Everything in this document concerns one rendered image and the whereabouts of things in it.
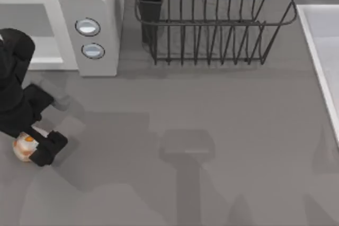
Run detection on dark wire dish rack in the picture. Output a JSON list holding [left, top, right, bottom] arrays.
[[134, 0, 298, 66]]

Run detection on round microwave knob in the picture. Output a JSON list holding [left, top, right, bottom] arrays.
[[81, 42, 106, 60], [75, 17, 102, 37]]

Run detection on white and orange cup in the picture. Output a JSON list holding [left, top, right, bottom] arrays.
[[12, 126, 49, 162]]

